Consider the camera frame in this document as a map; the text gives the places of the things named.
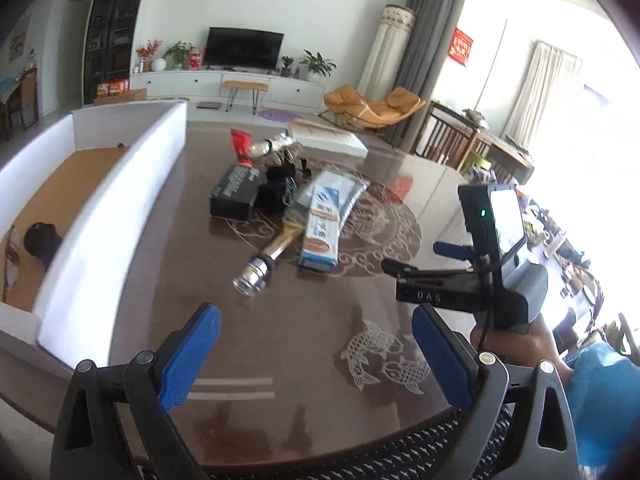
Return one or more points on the broad-leaf potted plant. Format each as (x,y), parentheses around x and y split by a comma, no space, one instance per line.
(316,64)

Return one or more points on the pile of assorted small clutter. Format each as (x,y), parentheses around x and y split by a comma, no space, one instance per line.
(560,245)

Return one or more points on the small potted plant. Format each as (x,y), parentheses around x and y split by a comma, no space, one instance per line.
(287,65)

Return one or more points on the wooden side table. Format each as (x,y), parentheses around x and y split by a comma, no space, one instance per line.
(505,150)

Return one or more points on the long blue and white box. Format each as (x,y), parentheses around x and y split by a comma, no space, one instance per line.
(320,230)

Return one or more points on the grey curtain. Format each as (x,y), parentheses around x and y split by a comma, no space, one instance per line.
(425,50)

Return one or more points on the black cloth bundle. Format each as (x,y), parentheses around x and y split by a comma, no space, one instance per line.
(280,187)

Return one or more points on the white round vase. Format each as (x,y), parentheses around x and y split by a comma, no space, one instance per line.
(158,65)

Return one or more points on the red snack packet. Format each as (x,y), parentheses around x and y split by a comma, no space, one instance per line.
(242,145)

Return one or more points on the black round object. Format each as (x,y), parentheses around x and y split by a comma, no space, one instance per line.
(42,240)

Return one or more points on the crumpled grey foil packets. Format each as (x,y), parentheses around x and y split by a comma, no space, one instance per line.
(290,156)

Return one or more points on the table with blue cloth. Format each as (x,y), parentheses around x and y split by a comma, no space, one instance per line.
(7,87)

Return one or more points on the silver foil packet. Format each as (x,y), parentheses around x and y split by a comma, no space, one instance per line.
(270,146)

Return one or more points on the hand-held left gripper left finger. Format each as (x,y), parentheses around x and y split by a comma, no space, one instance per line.
(192,355)

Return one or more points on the red gift box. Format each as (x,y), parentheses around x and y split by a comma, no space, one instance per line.
(195,60)

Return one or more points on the green stool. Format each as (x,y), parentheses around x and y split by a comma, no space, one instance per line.
(479,164)

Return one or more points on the framed wall picture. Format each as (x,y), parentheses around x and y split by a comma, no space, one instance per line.
(18,40)

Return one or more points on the dark bathroom scale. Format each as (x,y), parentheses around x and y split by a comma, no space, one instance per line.
(209,105)

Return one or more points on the dark tall bookshelf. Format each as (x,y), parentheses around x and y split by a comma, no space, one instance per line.
(112,35)

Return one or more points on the black television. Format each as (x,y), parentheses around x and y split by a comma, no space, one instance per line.
(245,49)

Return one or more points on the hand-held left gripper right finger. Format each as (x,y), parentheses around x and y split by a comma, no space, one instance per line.
(442,355)

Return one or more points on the person's right hand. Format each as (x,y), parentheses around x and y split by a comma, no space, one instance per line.
(530,347)

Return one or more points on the brown cardboard box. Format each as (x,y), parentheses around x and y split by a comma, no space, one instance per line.
(122,96)

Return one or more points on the orange rocking chair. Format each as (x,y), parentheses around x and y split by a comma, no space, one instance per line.
(365,107)

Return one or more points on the red flowers in vase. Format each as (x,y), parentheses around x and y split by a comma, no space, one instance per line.
(147,50)

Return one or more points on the wooden slatted chair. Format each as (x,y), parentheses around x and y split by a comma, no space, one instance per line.
(445,135)

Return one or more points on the gold and silver bottle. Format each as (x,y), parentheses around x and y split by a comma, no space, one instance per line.
(260,267)

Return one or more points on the large white cardboard box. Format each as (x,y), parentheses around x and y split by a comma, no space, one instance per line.
(125,210)

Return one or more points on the purple round mat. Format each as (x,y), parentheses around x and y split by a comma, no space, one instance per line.
(277,114)

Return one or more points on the wooden bench with metal legs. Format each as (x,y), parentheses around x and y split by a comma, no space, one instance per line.
(245,85)

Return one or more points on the orange boxes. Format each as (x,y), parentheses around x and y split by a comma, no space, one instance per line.
(112,88)

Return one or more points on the white television cabinet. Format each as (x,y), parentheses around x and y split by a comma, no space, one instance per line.
(200,85)

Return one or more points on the red window poster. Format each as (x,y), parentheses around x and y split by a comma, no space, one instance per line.
(461,46)

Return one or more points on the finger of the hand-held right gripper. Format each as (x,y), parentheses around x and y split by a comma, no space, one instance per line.
(400,267)
(450,250)

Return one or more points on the white curtain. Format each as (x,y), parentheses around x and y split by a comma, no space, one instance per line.
(545,85)

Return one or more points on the flat white box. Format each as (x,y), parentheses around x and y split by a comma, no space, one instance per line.
(330,147)

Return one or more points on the standing air conditioner with cover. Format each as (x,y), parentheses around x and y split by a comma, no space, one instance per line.
(387,50)

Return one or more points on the clear plastic bag grey item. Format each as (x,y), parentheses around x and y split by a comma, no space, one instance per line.
(347,192)

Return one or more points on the black box with white print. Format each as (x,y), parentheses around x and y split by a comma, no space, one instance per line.
(232,190)

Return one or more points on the bushy green potted plant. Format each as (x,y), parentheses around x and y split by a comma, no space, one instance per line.
(177,54)

